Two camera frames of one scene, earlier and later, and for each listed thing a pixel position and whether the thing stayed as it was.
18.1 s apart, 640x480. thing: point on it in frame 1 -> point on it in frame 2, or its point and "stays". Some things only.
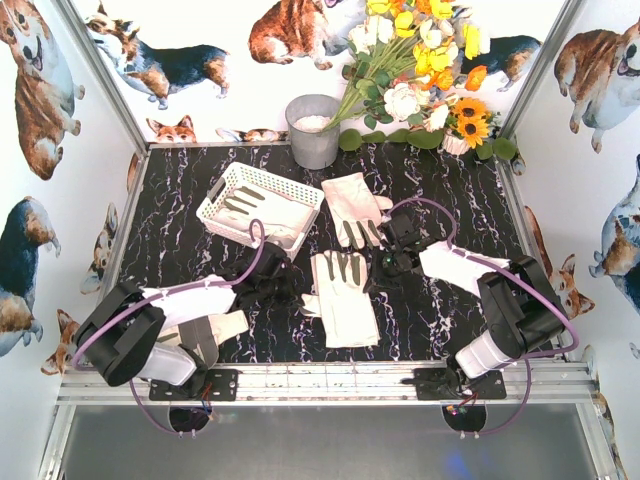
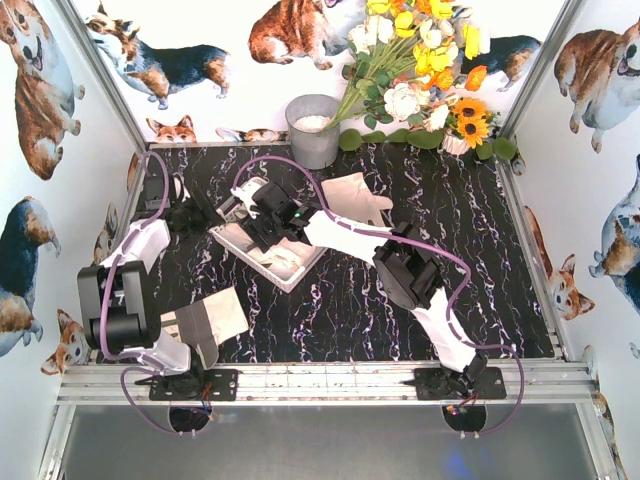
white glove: [229, 324] stays
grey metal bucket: [313, 147] stays
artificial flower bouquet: [408, 59] stays
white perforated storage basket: [240, 173] -> [242, 257]
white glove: [356, 211] stays
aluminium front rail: [349, 385] stays
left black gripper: [279, 285] -> [192, 215]
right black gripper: [379, 270] -> [257, 230]
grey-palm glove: [342, 299] -> [283, 260]
